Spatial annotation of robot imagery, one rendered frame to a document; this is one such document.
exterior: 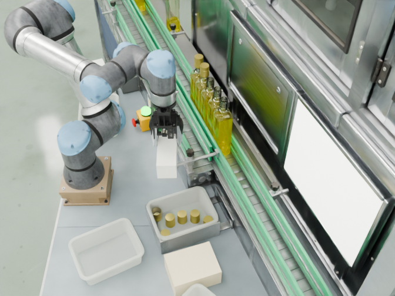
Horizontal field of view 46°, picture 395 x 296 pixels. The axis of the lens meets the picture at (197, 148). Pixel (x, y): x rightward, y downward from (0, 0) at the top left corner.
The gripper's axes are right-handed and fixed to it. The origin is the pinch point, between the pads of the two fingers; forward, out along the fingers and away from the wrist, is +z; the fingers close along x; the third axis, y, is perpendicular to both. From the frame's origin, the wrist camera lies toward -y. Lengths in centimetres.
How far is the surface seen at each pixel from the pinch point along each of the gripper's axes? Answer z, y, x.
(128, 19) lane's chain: 22, -108, -24
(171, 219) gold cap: 28.4, 11.0, 0.2
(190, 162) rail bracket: 13.8, -2.6, 7.2
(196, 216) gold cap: 28.5, 9.9, 9.0
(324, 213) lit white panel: 5, 25, 47
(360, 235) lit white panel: -3, 39, 52
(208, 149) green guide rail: 15.3, -10.3, 14.1
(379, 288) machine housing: -58, 80, 30
